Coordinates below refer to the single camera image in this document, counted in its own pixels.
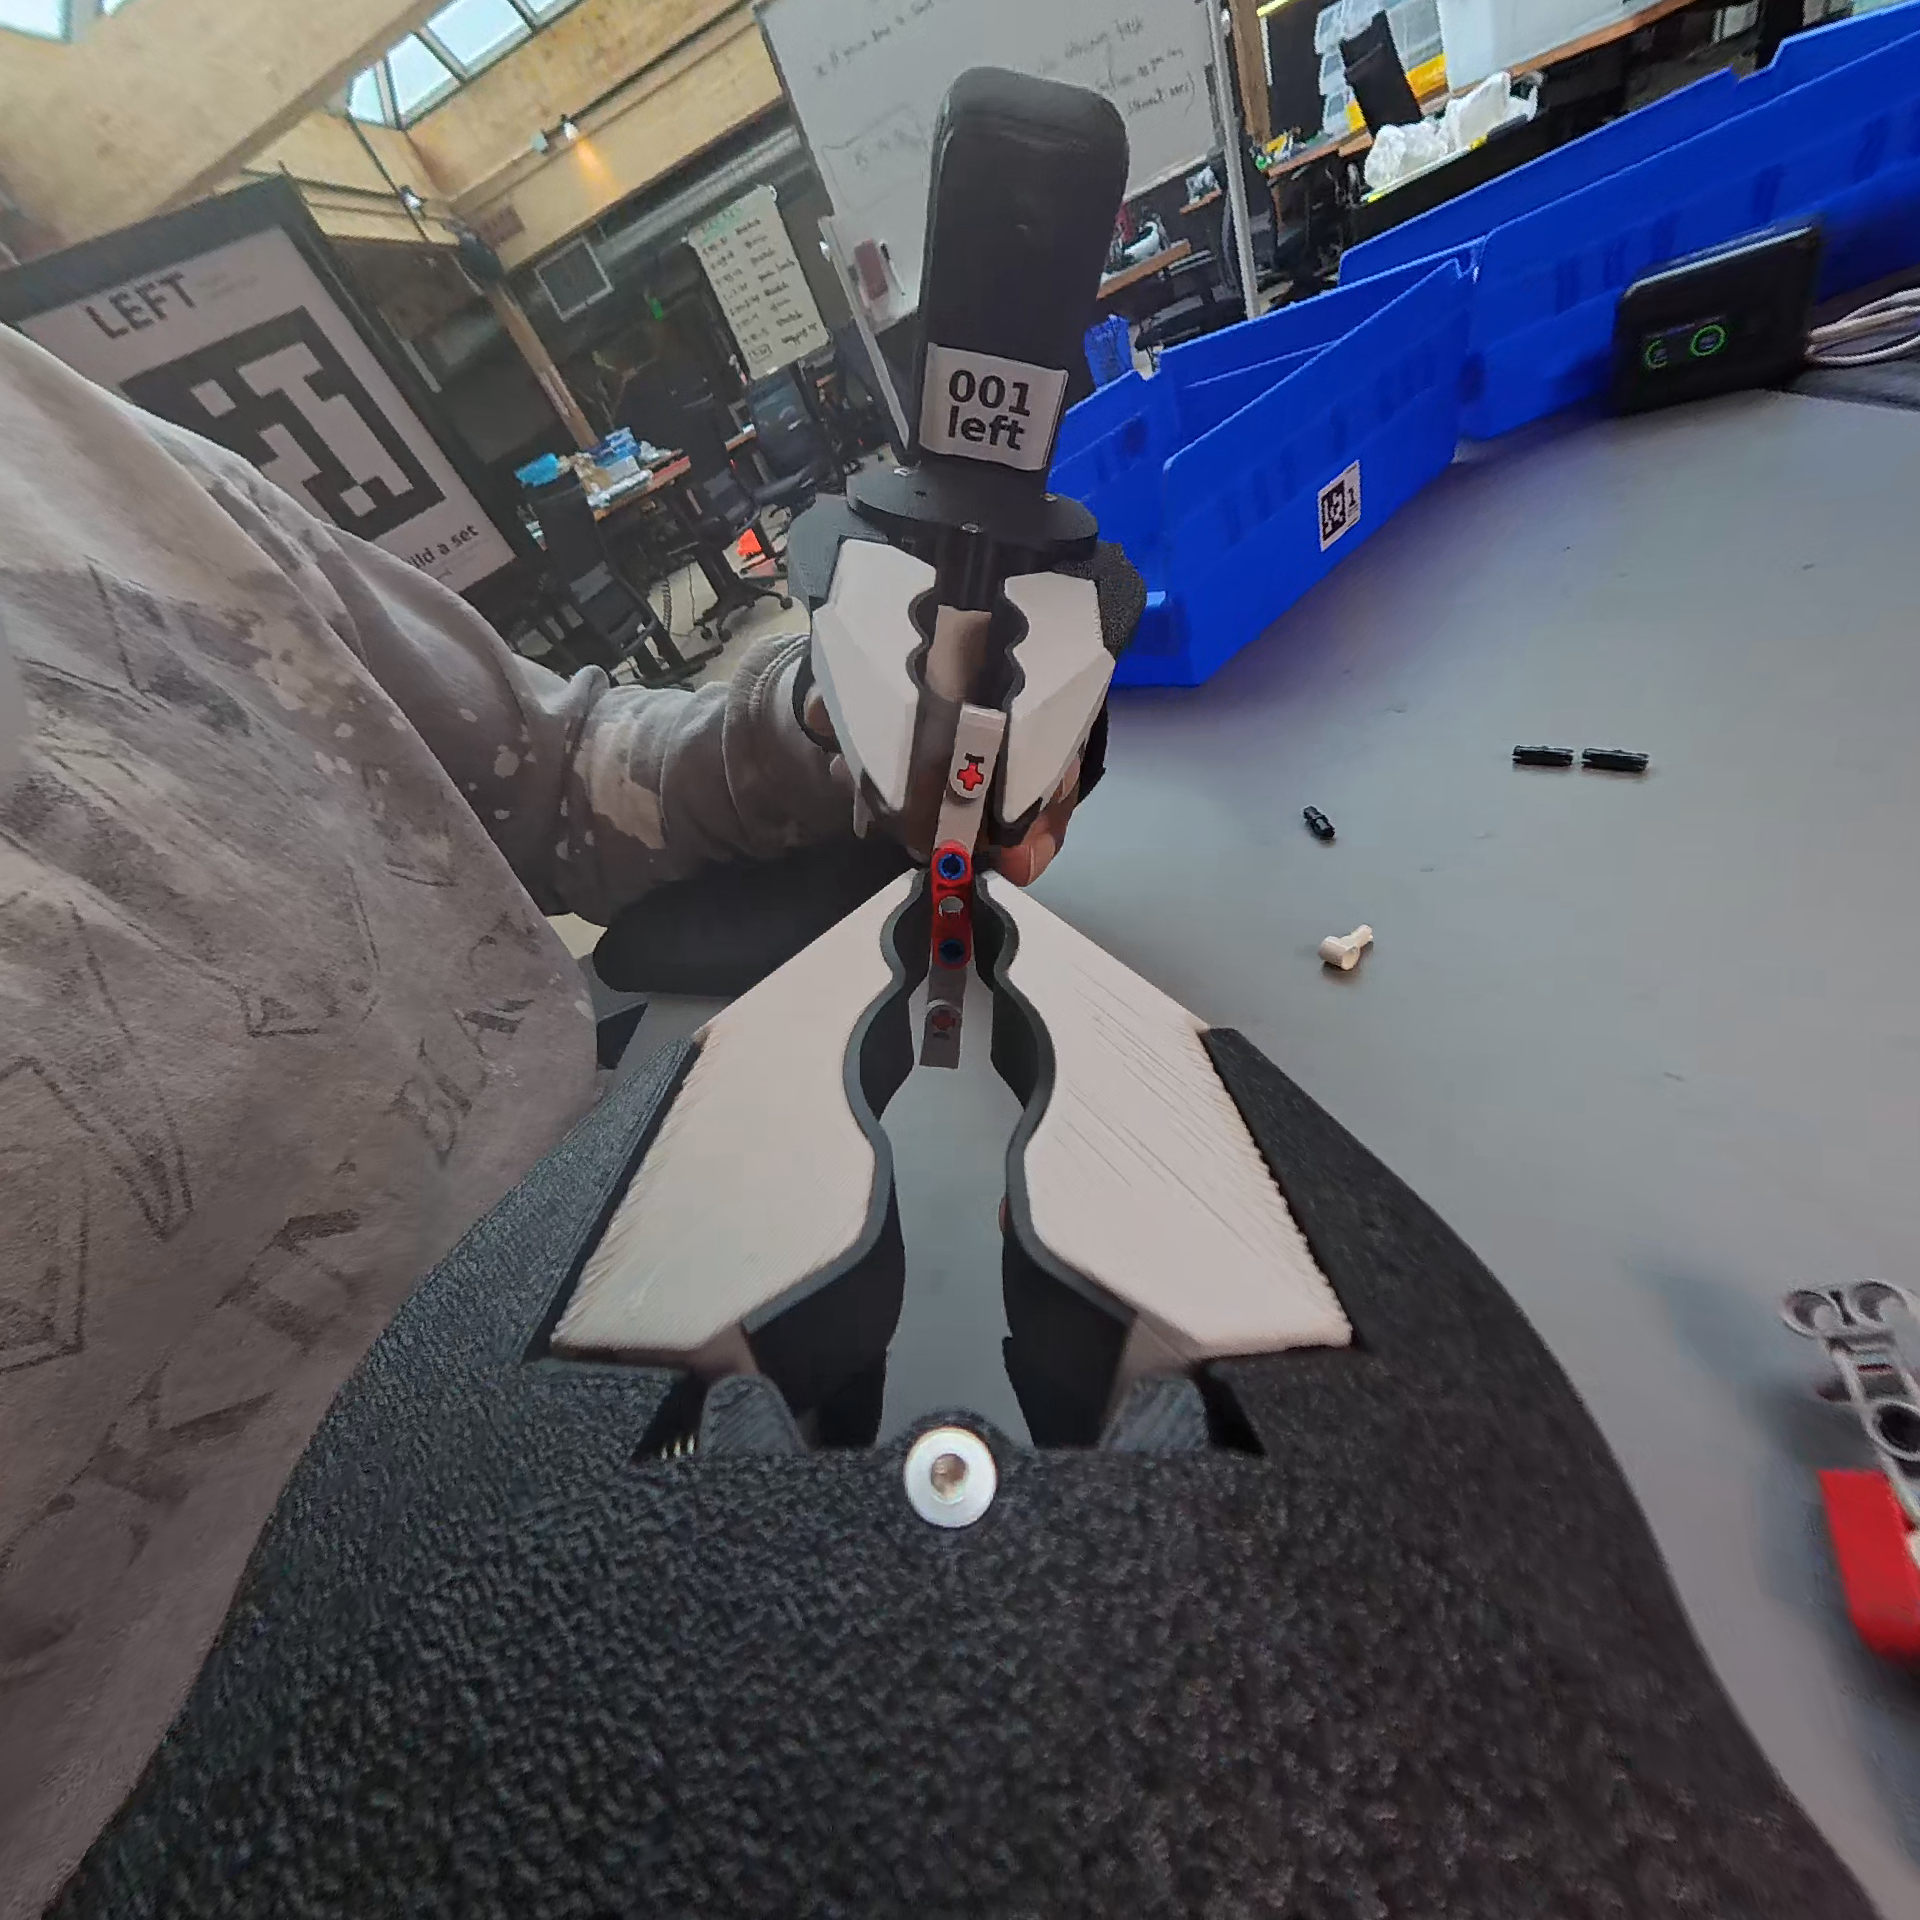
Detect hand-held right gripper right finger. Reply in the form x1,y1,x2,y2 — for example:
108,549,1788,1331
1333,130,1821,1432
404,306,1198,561
975,885,1353,1361

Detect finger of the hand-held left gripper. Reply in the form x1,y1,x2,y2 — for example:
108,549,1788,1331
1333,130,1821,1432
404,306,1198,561
983,574,1123,830
808,538,958,819

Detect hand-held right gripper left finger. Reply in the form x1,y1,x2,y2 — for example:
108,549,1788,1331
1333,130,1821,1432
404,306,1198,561
551,872,920,1361

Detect grey red brick assembly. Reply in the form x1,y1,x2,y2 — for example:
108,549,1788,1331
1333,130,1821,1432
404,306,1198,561
1784,1283,1920,1661
918,600,1009,1070

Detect grey desk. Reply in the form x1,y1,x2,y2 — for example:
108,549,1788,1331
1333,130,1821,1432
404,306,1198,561
598,382,1920,1920

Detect large whiteboard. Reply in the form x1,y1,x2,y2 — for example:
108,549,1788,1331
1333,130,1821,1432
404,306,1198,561
757,0,1255,325

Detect black wrist rest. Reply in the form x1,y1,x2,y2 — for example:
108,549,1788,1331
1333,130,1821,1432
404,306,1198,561
592,832,917,1000

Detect small written flip chart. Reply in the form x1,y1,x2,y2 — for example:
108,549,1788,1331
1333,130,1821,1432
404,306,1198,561
689,187,835,381

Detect black office chair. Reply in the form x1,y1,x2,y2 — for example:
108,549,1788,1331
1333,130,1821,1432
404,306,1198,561
533,480,676,685

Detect white plastic bag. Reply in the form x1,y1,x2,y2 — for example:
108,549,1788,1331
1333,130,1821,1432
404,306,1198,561
1364,72,1537,190

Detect person's grey patterned sweatshirt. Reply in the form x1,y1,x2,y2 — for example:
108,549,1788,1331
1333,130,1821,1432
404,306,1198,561
0,322,600,1920

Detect black white marker sign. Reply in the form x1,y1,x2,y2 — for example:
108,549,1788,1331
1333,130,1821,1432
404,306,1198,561
0,182,528,594

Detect black power bank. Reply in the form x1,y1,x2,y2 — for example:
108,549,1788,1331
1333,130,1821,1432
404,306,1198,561
1615,225,1823,418

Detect white cable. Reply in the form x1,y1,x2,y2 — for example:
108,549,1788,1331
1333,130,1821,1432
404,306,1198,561
1808,294,1920,369

